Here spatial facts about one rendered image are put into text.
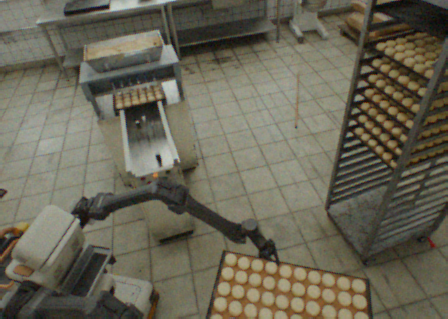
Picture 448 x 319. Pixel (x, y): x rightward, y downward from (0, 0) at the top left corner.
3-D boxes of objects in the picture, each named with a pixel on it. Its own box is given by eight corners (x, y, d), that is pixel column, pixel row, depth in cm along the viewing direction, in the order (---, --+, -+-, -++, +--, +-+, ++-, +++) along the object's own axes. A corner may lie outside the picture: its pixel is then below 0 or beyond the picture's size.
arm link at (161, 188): (166, 169, 123) (159, 192, 117) (187, 187, 131) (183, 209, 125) (92, 194, 145) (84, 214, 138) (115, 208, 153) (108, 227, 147)
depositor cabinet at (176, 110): (119, 117, 397) (95, 54, 340) (176, 104, 408) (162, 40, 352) (127, 192, 305) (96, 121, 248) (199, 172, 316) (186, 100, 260)
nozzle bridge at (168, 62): (95, 99, 272) (80, 62, 249) (178, 81, 284) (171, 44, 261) (95, 121, 248) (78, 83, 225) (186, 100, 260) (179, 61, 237)
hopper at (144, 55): (91, 61, 249) (84, 44, 239) (162, 47, 258) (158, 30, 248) (90, 79, 228) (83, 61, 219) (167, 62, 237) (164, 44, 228)
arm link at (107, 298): (114, 283, 92) (92, 316, 84) (142, 312, 97) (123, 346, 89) (36, 286, 116) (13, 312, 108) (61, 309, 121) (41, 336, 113)
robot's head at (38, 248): (6, 258, 120) (13, 247, 110) (41, 213, 135) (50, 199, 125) (42, 275, 124) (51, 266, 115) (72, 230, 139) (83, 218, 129)
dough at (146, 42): (89, 54, 244) (86, 46, 240) (159, 40, 253) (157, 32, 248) (89, 70, 225) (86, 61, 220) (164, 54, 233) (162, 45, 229)
